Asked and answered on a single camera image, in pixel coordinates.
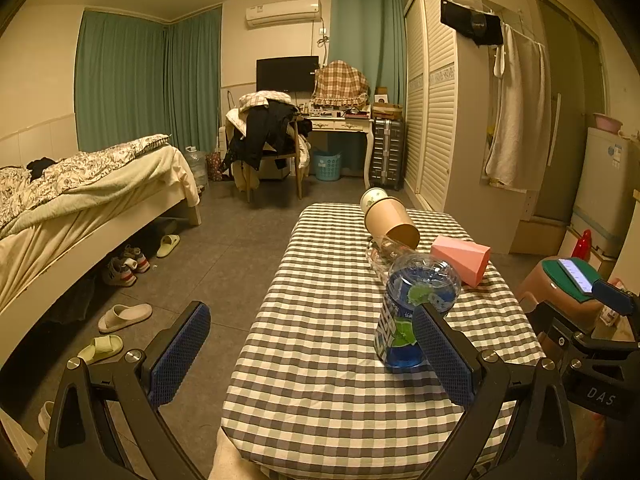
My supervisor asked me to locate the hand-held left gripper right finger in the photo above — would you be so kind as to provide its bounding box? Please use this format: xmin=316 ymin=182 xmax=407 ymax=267
xmin=412 ymin=302 xmax=579 ymax=480

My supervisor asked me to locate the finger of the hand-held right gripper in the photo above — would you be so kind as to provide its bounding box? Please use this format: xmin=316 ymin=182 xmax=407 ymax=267
xmin=591 ymin=280 xmax=639 ymax=317

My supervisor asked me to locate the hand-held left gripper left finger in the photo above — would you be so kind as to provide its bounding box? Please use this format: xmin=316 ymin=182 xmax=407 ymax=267
xmin=44 ymin=301 xmax=212 ymax=480

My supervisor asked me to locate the blue liquid plastic bottle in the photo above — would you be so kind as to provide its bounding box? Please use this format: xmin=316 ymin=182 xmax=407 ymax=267
xmin=374 ymin=253 xmax=462 ymax=373

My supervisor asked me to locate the pink cup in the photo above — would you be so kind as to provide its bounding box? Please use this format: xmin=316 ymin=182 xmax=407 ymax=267
xmin=431 ymin=234 xmax=492 ymax=288

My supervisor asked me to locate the brown paper cup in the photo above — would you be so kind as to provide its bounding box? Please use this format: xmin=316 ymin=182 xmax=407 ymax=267
xmin=363 ymin=196 xmax=421 ymax=251

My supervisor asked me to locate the white cup green print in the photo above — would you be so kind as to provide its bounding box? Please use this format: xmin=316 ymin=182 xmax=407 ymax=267
xmin=359 ymin=187 xmax=389 ymax=216

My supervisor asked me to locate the smartphone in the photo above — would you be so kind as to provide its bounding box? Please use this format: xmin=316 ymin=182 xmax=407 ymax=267
xmin=556 ymin=258 xmax=598 ymax=294

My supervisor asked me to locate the white slipper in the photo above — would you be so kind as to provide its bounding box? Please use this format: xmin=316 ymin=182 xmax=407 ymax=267
xmin=97 ymin=303 xmax=153 ymax=334

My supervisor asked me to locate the brown plastic stool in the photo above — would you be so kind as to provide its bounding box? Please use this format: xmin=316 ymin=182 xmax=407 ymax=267
xmin=515 ymin=259 xmax=608 ymax=333

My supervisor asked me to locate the pale green slipper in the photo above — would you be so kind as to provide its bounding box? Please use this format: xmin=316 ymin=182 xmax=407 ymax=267
xmin=76 ymin=335 xmax=124 ymax=366
xmin=156 ymin=234 xmax=181 ymax=259

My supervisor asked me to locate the cardboard box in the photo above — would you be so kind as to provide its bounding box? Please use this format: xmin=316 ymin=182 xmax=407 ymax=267
xmin=510 ymin=220 xmax=568 ymax=256

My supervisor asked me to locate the white sneaker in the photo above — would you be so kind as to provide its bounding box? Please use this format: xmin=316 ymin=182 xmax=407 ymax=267
xmin=122 ymin=245 xmax=151 ymax=273
xmin=102 ymin=256 xmax=138 ymax=287

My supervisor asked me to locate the white small fridge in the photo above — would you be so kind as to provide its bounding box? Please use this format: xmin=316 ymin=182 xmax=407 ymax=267
xmin=570 ymin=127 xmax=640 ymax=256

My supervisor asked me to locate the checkered tablecloth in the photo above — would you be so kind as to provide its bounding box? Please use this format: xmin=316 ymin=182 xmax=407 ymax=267
xmin=220 ymin=202 xmax=546 ymax=480

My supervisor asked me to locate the clear empty plastic bottle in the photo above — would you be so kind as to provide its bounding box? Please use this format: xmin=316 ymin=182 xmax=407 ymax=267
xmin=366 ymin=235 xmax=416 ymax=281

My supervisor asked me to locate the white bed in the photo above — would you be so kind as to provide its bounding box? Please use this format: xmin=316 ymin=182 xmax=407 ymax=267
xmin=0 ymin=134 xmax=203 ymax=366

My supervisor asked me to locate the beige blanket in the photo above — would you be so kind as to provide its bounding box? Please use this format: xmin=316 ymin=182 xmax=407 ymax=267
xmin=0 ymin=145 xmax=201 ymax=311

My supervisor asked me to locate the large water jug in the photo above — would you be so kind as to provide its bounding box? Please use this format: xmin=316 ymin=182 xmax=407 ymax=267
xmin=184 ymin=146 xmax=208 ymax=188

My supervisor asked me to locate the patterned bag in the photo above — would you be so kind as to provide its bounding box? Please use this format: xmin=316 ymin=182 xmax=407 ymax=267
xmin=205 ymin=152 xmax=226 ymax=182

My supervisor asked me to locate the frosted glass door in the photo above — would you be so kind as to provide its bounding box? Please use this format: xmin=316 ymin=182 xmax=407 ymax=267
xmin=532 ymin=0 xmax=608 ymax=226

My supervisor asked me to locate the white towel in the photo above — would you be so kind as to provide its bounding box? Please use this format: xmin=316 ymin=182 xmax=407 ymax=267
xmin=484 ymin=22 xmax=548 ymax=188

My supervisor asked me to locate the floral patterned duvet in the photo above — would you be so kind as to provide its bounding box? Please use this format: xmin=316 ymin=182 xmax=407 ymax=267
xmin=0 ymin=134 xmax=173 ymax=231

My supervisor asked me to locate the grey suitcase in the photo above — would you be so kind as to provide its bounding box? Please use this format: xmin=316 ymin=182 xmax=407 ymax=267
xmin=369 ymin=116 xmax=406 ymax=192

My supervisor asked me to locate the wooden chair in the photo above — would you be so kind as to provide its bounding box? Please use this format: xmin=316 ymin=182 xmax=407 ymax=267
xmin=227 ymin=110 xmax=313 ymax=203

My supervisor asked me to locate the blue laundry basket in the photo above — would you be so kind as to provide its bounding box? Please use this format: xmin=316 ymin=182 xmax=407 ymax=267
xmin=313 ymin=150 xmax=343 ymax=181

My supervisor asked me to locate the black garment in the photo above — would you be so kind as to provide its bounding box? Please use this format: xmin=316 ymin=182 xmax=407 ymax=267
xmin=26 ymin=157 xmax=57 ymax=181

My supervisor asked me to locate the black jacket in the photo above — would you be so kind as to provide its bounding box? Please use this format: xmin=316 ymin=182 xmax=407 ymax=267
xmin=222 ymin=101 xmax=301 ymax=171

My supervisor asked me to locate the white louvred wardrobe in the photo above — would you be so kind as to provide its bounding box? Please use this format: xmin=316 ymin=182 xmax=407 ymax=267
xmin=402 ymin=0 xmax=538 ymax=256

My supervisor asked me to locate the white desk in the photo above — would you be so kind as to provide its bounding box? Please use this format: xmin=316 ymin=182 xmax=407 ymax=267
xmin=300 ymin=110 xmax=376 ymax=188

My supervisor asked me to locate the light plaid clothing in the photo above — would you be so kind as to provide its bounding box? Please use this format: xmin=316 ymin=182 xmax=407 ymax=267
xmin=225 ymin=91 xmax=296 ymax=136

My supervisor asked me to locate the green window curtain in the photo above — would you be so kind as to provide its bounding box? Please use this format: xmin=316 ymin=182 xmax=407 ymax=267
xmin=74 ymin=7 xmax=223 ymax=153

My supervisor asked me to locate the black television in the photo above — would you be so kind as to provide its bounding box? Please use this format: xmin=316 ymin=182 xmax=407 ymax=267
xmin=256 ymin=55 xmax=321 ymax=93

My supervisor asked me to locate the plaid cloth cover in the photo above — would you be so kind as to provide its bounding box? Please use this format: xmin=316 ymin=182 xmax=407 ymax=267
xmin=312 ymin=60 xmax=372 ymax=109

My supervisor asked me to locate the black hanging bag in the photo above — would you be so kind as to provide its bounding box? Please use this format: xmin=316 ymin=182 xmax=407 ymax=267
xmin=440 ymin=0 xmax=505 ymax=47

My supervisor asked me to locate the teal curtain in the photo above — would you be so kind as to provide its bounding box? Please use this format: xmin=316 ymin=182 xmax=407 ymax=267
xmin=330 ymin=0 xmax=408 ymax=106

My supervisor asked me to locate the white air conditioner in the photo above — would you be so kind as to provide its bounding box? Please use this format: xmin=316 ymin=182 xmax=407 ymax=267
xmin=245 ymin=0 xmax=322 ymax=29

